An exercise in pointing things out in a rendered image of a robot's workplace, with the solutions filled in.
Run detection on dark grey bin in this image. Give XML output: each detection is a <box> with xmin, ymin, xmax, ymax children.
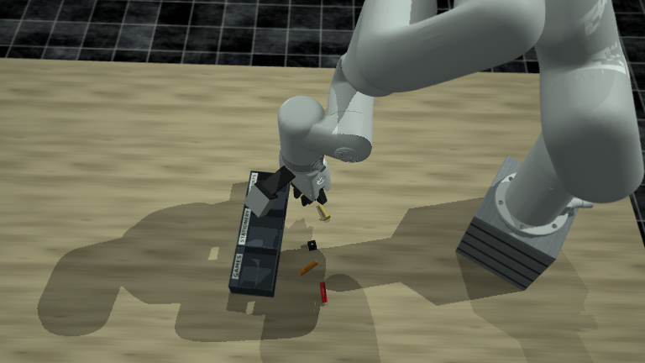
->
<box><xmin>228</xmin><ymin>171</ymin><xmax>291</xmax><ymax>297</ymax></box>

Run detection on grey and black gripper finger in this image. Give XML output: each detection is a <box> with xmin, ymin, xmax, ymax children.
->
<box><xmin>291</xmin><ymin>183</ymin><xmax>302</xmax><ymax>199</ymax></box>
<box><xmin>302</xmin><ymin>188</ymin><xmax>328</xmax><ymax>207</ymax></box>

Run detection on orange battery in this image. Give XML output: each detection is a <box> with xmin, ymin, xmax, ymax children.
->
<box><xmin>298</xmin><ymin>260</ymin><xmax>318</xmax><ymax>276</ymax></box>

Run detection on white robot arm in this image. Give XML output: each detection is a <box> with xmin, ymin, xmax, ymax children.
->
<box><xmin>278</xmin><ymin>0</ymin><xmax>644</xmax><ymax>237</ymax></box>

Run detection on red battery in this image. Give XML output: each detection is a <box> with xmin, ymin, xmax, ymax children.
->
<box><xmin>320</xmin><ymin>282</ymin><xmax>328</xmax><ymax>306</ymax></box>

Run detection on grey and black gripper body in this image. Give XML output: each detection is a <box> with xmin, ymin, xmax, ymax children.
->
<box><xmin>279</xmin><ymin>150</ymin><xmax>331</xmax><ymax>202</ymax></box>

